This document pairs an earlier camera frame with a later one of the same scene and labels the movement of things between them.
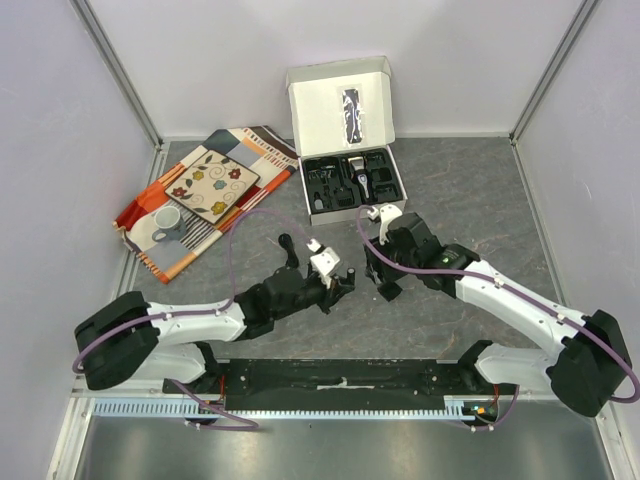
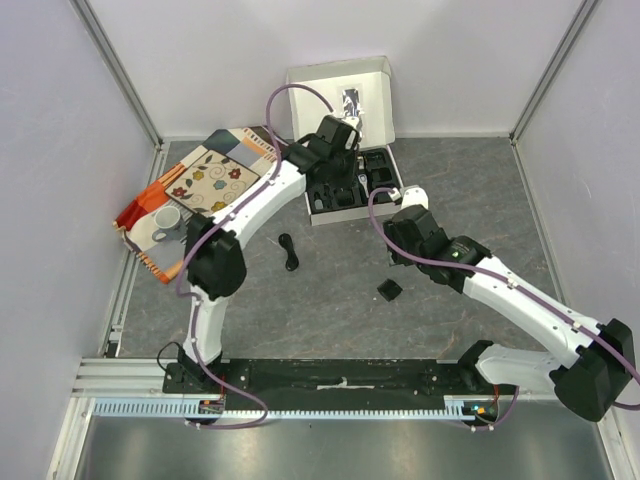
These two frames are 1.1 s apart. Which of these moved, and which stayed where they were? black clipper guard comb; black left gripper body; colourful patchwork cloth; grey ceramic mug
Moved: black left gripper body
Stayed: black clipper guard comb; grey ceramic mug; colourful patchwork cloth
